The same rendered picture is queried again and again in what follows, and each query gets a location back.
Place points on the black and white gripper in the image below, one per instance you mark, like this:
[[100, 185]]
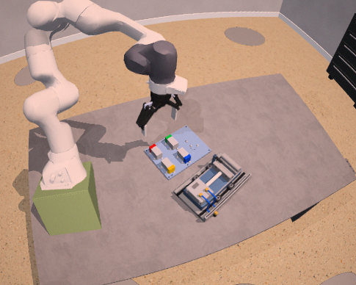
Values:
[[155, 102]]

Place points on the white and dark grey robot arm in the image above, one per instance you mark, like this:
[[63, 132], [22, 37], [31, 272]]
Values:
[[152, 55]]

